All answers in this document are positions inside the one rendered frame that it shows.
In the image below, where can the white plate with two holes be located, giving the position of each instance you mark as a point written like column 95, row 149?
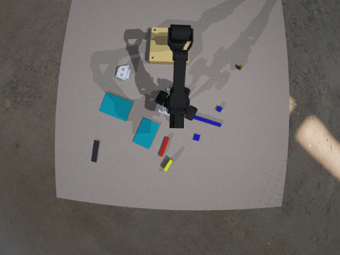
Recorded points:
column 124, row 72

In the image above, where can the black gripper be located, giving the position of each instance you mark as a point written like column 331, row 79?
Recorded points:
column 162, row 96

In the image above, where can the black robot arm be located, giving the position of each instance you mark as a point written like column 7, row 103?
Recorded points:
column 178, row 101

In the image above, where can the dark grey flat bar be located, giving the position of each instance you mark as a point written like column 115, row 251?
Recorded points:
column 95, row 151

